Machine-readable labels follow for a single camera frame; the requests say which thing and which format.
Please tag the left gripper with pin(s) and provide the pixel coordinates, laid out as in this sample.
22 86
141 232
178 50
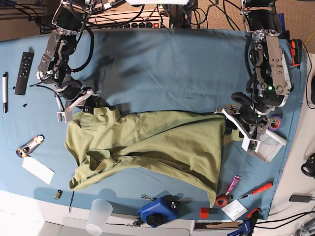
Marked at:
242 119

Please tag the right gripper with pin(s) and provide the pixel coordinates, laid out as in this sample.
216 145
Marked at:
71 93

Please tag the olive green t-shirt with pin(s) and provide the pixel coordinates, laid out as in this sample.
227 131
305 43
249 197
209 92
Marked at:
181 145

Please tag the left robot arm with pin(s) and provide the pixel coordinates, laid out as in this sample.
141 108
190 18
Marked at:
269 83

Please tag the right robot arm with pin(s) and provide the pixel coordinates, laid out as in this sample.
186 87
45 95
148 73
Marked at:
53 72

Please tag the purple tape roll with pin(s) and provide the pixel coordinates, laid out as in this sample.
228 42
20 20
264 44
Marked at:
276 123

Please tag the rolled printed paper sheet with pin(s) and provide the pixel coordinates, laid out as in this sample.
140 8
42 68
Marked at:
267 146

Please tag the pink glue tube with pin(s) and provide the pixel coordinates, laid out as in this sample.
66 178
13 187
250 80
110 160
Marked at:
233 184

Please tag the light blue table cloth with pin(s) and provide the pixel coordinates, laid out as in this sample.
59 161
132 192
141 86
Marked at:
139 70

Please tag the red tape roll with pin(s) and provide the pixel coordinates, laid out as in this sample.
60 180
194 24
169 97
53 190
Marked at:
221 200

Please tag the black remote control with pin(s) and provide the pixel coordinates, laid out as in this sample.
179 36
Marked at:
23 73

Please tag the white square paper note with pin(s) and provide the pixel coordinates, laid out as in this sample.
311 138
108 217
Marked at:
234 210

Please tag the orange grey utility knife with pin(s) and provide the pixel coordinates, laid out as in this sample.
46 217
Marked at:
29 147

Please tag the white paper card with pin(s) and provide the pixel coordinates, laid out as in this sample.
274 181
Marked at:
38 169

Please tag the red cube block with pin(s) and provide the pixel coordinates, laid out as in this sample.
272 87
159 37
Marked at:
204 213

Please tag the black and white marker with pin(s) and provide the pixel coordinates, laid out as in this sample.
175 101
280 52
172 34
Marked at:
4 92

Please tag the small green battery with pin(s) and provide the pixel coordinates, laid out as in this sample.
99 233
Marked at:
58 194

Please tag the black power strip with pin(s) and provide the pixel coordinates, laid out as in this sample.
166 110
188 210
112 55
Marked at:
142 25

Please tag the blue orange spring clamp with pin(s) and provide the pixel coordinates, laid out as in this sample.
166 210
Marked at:
246 228

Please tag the black power adapter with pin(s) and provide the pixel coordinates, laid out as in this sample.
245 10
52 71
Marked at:
301 198

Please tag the orange black clamp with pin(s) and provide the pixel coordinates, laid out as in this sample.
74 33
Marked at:
296 51

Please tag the blue plastic clamp device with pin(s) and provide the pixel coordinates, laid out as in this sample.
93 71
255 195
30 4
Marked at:
158 211

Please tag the blue black clamp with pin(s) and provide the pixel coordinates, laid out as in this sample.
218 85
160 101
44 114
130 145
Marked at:
285 33

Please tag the black tweezers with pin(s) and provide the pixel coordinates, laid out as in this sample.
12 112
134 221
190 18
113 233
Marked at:
71 201

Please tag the translucent plastic cup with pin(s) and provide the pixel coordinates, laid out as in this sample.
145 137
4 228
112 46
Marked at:
99 214

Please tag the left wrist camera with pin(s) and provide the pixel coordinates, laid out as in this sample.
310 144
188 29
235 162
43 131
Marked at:
250 144

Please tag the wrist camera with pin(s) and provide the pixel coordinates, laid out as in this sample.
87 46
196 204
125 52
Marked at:
250 144
64 116

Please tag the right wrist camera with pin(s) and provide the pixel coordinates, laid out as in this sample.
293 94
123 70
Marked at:
64 116

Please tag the orange handled screwdriver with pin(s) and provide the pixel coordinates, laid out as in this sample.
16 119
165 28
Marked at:
260 189

